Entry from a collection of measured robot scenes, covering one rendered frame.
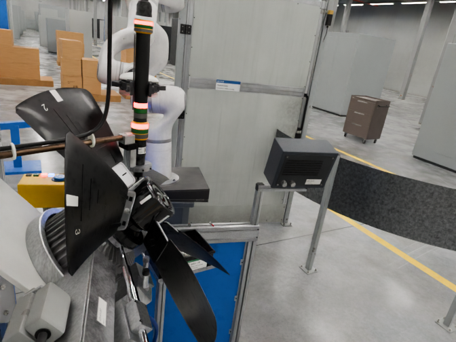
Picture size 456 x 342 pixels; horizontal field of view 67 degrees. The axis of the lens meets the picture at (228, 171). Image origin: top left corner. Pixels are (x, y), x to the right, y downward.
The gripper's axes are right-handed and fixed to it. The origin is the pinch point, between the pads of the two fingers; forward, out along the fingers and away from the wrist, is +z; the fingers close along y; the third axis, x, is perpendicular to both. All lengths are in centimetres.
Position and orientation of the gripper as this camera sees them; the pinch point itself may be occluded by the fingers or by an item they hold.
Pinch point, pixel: (140, 88)
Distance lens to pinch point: 89.7
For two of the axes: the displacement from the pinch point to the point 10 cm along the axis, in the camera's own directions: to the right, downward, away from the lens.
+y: -9.5, -0.1, -3.0
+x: 1.2, -9.4, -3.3
